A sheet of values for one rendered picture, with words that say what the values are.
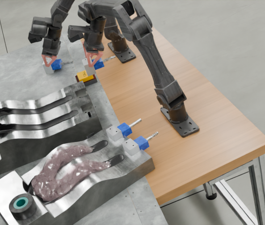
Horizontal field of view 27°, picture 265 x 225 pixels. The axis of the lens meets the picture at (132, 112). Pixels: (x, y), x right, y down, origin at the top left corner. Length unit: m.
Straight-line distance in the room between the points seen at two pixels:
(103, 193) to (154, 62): 0.49
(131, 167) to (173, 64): 0.66
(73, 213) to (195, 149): 0.47
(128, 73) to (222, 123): 0.55
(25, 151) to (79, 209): 0.39
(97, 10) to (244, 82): 1.63
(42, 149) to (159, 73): 0.52
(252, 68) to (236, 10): 0.75
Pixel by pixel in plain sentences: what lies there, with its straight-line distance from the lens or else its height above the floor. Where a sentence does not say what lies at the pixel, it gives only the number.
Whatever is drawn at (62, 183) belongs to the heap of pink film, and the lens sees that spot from 1.84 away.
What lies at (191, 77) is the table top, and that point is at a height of 0.80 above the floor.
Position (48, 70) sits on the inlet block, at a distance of 2.55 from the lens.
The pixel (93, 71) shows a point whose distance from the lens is 2.24.
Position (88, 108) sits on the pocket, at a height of 0.87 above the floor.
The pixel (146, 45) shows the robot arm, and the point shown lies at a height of 1.11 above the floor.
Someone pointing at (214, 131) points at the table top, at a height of 0.80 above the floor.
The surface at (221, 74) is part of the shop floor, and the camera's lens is 3.61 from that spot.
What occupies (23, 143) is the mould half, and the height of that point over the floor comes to 0.89.
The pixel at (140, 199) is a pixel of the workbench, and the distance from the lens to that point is 1.82.
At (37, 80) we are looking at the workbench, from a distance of 2.55.
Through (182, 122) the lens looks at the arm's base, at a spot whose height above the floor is 0.81.
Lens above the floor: 2.11
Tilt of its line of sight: 37 degrees down
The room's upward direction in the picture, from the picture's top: 18 degrees counter-clockwise
